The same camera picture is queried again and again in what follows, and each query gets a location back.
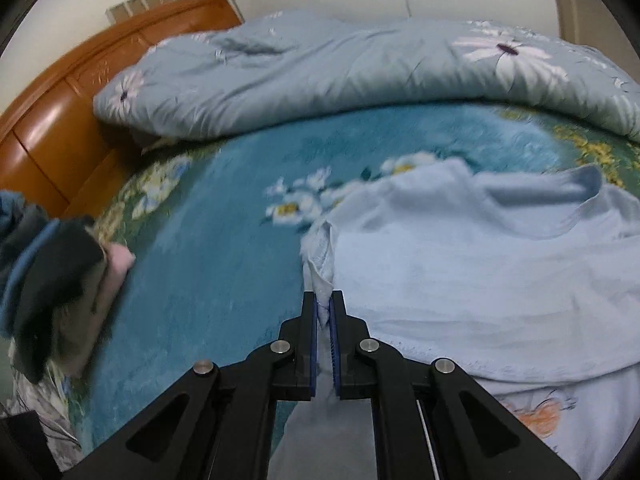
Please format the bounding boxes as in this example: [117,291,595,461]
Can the grey white patterned cloth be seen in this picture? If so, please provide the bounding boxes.
[7,355,86,471]

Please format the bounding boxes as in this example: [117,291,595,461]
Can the green floral plush blanket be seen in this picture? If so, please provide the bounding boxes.
[50,102,640,461]

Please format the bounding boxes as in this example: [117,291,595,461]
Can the pink cloth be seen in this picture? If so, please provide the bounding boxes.
[95,242,137,333]

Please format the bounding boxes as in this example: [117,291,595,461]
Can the black cloth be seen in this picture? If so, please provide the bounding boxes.
[9,216,107,385]

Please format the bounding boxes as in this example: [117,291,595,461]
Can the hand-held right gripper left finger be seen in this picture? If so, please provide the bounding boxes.
[62,290,318,480]

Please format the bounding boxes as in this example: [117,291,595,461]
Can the white sheet with orange flower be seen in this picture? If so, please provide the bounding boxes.
[477,367,640,480]

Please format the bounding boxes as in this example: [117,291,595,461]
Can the beige cloth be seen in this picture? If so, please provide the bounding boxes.
[47,255,113,377]

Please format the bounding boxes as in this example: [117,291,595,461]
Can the dark blue cloth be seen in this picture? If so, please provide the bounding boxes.
[0,189,63,341]

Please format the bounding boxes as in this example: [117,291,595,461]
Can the blue-grey daisy print quilt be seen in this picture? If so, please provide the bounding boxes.
[92,10,640,143]

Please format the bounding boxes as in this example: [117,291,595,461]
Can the wall vent grille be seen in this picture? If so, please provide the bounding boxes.
[106,0,174,23]

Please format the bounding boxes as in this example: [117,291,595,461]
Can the wooden bed frame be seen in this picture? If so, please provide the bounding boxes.
[0,0,243,218]

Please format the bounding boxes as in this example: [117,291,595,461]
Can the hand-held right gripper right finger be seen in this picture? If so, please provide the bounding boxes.
[327,290,583,480]

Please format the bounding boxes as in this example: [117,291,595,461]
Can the light blue shirt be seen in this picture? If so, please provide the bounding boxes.
[272,159,640,480]

